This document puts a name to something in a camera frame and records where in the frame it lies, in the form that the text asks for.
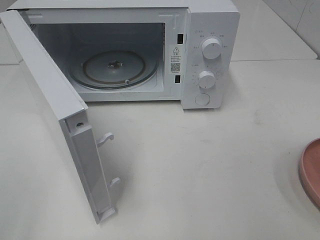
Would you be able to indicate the round white door release button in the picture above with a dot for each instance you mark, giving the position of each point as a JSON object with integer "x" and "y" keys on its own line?
{"x": 202, "y": 99}

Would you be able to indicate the white timer knob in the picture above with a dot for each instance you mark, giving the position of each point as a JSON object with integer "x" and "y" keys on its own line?
{"x": 206, "y": 79}

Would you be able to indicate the pink round plate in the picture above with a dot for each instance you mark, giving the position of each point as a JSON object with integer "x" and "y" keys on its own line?
{"x": 309, "y": 171}

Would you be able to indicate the glass microwave turntable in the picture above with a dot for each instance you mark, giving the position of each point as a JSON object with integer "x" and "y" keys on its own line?
{"x": 113, "y": 69}

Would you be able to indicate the white microwave oven body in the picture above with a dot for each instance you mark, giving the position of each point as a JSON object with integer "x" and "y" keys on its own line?
{"x": 170, "y": 30}

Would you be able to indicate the white upper power knob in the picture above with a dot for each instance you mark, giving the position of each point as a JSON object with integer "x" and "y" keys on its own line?
{"x": 211, "y": 48}

